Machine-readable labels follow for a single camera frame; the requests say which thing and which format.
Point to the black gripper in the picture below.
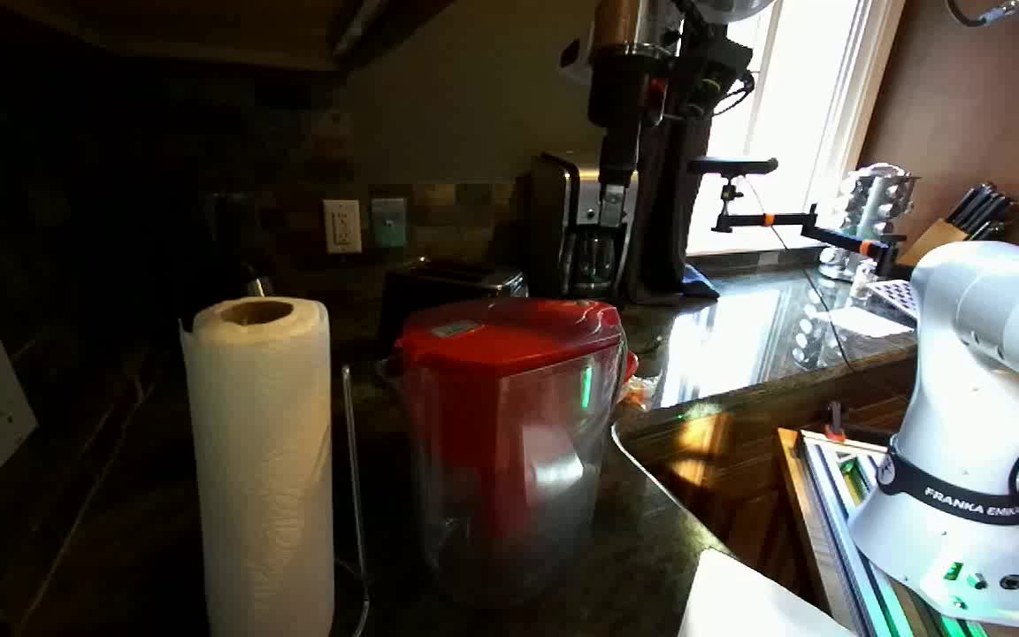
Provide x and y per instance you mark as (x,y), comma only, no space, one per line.
(620,91)

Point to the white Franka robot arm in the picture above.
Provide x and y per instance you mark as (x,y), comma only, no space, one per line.
(982,391)

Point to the clear pitcher with red lid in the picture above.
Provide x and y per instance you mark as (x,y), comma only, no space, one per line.
(510,448)

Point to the black silver coffee maker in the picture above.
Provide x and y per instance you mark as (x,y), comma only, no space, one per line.
(558,225)

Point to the bright window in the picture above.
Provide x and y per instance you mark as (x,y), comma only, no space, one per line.
(814,93)

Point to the black toaster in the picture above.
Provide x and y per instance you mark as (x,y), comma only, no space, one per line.
(451,302)

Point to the pale green outlet plate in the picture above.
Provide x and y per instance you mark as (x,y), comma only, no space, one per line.
(392,219)

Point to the silver spice rack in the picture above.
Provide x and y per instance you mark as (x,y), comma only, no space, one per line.
(877,205)

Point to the papers on counter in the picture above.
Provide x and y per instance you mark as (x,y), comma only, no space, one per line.
(887,302)

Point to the wooden lower cabinet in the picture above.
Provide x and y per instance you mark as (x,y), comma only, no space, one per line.
(743,461)

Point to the wooden knife block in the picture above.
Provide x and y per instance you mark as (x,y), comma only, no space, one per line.
(947,232)

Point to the dark wood upper cabinet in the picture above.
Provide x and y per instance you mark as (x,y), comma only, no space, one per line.
(239,30)

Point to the white paper sheet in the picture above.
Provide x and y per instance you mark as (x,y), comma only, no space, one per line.
(759,602)

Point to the white paper towel roll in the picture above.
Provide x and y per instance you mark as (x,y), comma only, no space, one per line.
(257,471)

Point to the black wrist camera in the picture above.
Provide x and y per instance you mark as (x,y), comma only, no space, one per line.
(706,72)

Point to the white light switch plate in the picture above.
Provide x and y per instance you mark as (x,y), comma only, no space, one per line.
(341,225)

